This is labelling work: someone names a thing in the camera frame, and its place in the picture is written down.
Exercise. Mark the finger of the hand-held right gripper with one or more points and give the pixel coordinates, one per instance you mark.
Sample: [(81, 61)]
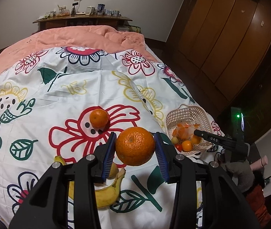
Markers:
[(212, 138)]

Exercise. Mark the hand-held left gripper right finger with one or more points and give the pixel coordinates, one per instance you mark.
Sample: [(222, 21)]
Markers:
[(160, 157)]

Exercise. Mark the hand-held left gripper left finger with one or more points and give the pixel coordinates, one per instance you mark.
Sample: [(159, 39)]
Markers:
[(109, 155)]

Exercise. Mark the small orange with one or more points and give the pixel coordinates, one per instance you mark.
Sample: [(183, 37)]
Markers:
[(187, 145), (99, 117), (196, 139)]

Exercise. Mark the red tomato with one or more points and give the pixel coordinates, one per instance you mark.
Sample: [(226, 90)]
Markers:
[(178, 147)]

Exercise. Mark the small tan round fruit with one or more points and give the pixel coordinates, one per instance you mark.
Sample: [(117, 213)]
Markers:
[(175, 139)]

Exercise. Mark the large orange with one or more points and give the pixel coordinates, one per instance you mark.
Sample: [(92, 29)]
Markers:
[(135, 146)]

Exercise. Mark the orange plastic bag of oranges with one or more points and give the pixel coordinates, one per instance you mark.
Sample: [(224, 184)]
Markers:
[(183, 132)]

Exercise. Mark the cream plastic basket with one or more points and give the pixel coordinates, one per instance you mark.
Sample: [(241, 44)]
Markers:
[(188, 114)]

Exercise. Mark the yellow banana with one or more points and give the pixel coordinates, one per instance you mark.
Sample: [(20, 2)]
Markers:
[(109, 195)]

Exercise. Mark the person's right forearm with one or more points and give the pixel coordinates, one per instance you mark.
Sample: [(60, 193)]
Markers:
[(259, 202)]

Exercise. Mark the person's right hand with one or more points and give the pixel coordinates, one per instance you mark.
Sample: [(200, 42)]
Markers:
[(240, 174)]

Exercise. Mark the pink cylinder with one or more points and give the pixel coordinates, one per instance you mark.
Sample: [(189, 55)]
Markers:
[(261, 161)]

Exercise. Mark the white floral blanket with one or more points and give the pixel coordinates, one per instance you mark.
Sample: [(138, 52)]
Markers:
[(54, 95)]

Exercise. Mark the brown wooden wardrobe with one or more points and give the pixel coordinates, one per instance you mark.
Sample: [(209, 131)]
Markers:
[(233, 40)]

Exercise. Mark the pink duvet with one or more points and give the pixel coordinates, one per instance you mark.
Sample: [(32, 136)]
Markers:
[(66, 37)]

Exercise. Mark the dark wooden sideboard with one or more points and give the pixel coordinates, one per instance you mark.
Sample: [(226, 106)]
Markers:
[(90, 22)]

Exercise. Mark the white mug with blue print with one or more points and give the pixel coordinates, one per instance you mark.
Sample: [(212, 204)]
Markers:
[(117, 12), (109, 12)]

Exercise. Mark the clear glass kettle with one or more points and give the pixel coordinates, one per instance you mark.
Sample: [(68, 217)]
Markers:
[(90, 10)]

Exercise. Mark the blue and white pitcher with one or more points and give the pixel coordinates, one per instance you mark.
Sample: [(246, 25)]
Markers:
[(100, 8)]

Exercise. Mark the small black display stand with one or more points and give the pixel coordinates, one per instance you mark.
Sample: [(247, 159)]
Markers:
[(74, 9)]

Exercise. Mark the small glass jar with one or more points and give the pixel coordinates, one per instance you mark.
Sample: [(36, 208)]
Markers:
[(52, 13)]

